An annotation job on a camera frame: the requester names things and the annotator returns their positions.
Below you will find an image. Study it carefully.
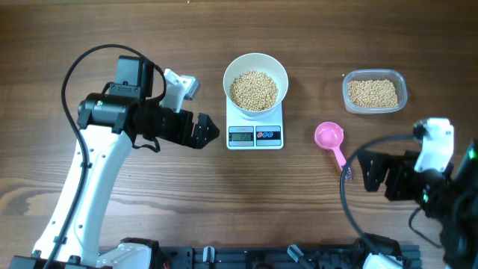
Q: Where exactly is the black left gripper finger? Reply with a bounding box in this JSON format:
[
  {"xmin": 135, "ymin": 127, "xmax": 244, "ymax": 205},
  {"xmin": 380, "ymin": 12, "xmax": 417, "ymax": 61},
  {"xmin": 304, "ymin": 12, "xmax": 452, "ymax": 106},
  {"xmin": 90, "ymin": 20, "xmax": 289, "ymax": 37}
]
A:
[
  {"xmin": 190, "ymin": 126, "xmax": 220, "ymax": 149},
  {"xmin": 193, "ymin": 113, "xmax": 215, "ymax": 131}
]

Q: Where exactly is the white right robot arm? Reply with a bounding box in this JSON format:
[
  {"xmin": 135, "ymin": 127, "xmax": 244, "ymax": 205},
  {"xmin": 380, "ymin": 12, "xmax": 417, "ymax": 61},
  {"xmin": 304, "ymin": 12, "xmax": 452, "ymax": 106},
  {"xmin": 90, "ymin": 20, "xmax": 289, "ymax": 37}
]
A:
[{"xmin": 344, "ymin": 123, "xmax": 477, "ymax": 268}]

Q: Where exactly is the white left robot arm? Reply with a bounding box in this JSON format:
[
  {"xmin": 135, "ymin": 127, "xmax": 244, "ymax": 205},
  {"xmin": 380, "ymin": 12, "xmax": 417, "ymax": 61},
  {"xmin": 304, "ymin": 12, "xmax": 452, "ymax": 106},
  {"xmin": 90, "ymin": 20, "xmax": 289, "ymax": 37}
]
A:
[{"xmin": 10, "ymin": 56, "xmax": 220, "ymax": 268}]

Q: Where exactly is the pink plastic scoop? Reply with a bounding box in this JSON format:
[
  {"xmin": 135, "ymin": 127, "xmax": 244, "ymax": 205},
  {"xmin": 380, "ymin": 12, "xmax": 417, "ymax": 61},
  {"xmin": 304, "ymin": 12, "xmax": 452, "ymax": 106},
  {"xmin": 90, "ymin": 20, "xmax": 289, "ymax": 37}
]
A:
[{"xmin": 314, "ymin": 122, "xmax": 347, "ymax": 172}]

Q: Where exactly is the cream white bowl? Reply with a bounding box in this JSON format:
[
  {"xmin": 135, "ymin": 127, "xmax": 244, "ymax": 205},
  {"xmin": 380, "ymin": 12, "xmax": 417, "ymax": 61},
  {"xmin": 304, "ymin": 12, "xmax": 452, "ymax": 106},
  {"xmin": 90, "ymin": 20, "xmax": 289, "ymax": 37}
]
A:
[{"xmin": 223, "ymin": 52, "xmax": 289, "ymax": 117}]

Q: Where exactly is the clear plastic bean container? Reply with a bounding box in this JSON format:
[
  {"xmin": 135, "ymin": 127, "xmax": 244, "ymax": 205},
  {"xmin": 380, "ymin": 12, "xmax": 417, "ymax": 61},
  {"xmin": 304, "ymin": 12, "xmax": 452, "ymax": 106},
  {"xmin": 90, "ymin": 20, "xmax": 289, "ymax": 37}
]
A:
[{"xmin": 342, "ymin": 69, "xmax": 408, "ymax": 114}]

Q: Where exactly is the white digital kitchen scale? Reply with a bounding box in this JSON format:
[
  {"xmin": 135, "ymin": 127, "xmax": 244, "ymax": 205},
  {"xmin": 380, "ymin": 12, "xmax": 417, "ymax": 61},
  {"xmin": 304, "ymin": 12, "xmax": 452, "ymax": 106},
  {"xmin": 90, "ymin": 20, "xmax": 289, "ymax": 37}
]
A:
[{"xmin": 226, "ymin": 100, "xmax": 285, "ymax": 150}]

